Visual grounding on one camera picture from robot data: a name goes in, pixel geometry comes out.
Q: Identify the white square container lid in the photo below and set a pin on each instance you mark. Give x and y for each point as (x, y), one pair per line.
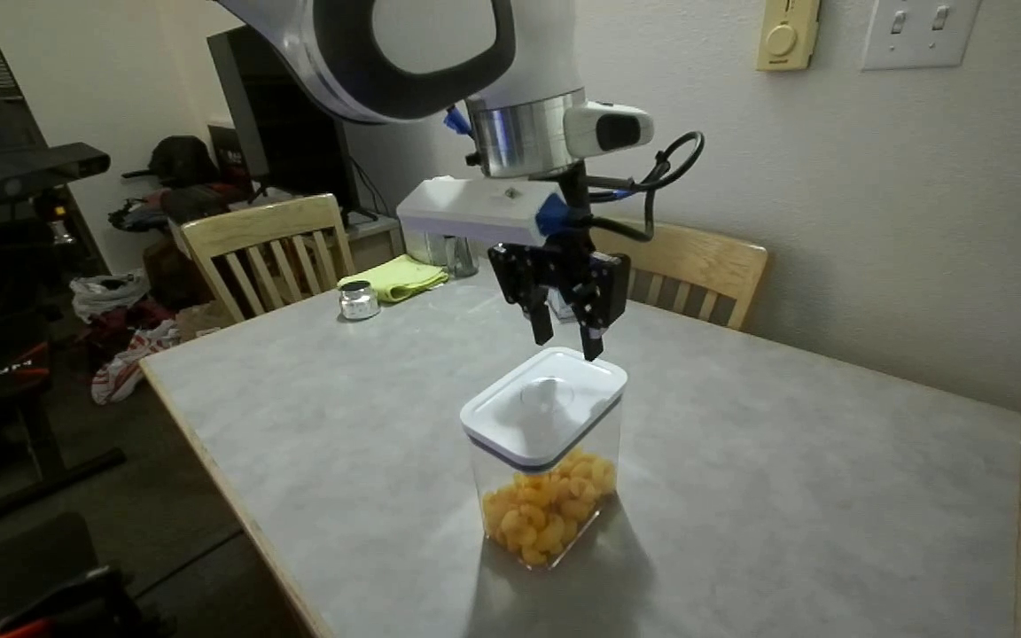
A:
(543, 408)

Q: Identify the beige wall thermostat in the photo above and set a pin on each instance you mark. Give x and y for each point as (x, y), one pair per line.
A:
(790, 36)

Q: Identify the orange snack pieces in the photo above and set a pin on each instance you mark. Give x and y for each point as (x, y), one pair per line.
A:
(537, 519)

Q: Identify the clear glass utensil holder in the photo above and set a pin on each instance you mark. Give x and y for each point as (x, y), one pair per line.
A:
(454, 255)

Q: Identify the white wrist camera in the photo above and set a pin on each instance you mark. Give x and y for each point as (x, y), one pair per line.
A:
(484, 211)

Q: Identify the wooden chair at table end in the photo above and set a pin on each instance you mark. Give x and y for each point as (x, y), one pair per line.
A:
(269, 255)

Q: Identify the clear plastic container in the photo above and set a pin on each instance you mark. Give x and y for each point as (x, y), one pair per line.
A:
(496, 473)

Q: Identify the wooden chair by wall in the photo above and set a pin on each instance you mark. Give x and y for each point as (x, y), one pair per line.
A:
(693, 271)

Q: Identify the white light switch plate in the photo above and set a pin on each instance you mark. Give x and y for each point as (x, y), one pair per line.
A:
(920, 35)

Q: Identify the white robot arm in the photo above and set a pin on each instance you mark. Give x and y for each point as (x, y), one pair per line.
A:
(512, 70)

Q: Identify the yellow-green cloth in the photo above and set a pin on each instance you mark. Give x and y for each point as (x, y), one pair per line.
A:
(397, 277)

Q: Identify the black monitor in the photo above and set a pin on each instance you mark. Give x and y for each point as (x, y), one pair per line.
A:
(286, 135)

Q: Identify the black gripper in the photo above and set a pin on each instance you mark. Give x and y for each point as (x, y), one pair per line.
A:
(565, 274)

